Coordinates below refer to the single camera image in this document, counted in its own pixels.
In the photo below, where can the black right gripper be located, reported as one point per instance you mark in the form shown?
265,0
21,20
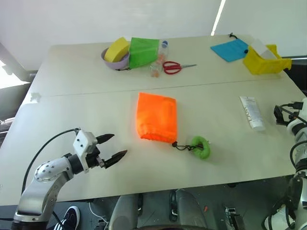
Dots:
290,115

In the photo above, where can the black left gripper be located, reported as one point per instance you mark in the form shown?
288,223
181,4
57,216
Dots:
94,158

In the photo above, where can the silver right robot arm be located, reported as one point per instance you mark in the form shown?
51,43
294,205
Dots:
302,191

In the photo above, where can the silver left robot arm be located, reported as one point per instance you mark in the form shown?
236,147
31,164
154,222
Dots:
45,172

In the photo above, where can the white squeeze tube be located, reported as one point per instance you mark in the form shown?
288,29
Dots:
252,112

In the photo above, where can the white box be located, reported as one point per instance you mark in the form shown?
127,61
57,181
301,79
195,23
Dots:
262,49

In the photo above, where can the dark grey rounded shape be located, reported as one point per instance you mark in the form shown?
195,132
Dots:
192,210
124,213

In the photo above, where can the dark blue striped sneaker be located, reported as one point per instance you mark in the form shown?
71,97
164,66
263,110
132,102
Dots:
69,216

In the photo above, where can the purple bowl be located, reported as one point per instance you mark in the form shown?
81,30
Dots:
115,65

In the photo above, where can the clear plastic bottle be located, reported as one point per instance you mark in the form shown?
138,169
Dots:
156,71

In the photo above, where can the yellow sponge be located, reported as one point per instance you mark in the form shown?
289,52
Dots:
116,49

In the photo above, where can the clear bottle with blue cap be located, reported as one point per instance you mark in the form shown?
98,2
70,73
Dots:
164,49

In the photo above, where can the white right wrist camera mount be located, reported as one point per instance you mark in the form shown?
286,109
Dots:
297,127

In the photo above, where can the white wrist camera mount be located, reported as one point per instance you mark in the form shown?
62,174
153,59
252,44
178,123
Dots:
82,141
297,127

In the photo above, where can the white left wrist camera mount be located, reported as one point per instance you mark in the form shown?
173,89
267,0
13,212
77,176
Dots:
82,141

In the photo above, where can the metal floor bracket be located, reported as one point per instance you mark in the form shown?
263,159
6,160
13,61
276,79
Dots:
234,218

